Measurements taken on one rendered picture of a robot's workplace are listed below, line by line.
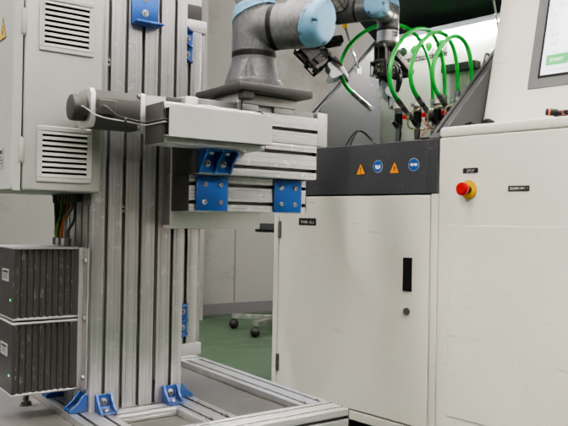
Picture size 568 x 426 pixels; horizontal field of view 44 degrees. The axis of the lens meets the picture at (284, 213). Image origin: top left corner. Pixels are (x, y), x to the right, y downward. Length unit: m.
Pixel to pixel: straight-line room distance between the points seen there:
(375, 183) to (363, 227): 0.15
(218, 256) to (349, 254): 2.99
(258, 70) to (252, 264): 3.66
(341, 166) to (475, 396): 0.83
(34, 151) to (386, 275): 1.10
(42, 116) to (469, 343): 1.26
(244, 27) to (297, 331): 1.11
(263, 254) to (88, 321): 3.70
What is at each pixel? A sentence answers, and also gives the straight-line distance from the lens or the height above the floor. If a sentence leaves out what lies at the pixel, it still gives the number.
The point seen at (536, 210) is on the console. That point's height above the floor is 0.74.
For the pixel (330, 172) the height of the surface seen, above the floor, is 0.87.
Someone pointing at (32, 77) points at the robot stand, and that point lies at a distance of 1.73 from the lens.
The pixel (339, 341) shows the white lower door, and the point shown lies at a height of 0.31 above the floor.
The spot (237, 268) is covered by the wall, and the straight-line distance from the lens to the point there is 5.32.
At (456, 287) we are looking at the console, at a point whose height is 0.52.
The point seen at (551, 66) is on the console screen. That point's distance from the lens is 2.26.
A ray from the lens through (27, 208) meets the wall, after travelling 4.68.
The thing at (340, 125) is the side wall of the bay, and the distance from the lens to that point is 2.76.
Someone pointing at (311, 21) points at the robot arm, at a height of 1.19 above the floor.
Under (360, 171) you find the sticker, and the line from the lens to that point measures 2.28.
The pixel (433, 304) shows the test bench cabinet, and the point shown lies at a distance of 2.11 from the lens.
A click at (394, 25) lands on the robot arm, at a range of 2.51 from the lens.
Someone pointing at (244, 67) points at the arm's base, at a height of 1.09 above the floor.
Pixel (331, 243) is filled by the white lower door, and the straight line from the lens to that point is 2.35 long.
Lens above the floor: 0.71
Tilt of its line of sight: level
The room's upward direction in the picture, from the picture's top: 1 degrees clockwise
